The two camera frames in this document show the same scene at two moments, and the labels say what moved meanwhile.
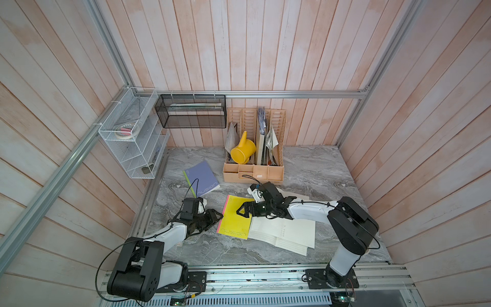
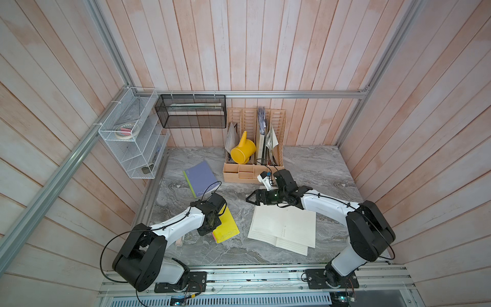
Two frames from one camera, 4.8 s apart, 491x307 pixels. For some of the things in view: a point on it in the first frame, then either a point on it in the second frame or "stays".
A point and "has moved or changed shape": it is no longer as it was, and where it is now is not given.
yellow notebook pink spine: [231, 223] has moved or changed shape
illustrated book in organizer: [272, 142] stays
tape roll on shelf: [124, 130] stays
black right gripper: [247, 209] to [259, 193]
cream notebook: [295, 235] stays
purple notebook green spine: [201, 179] stays
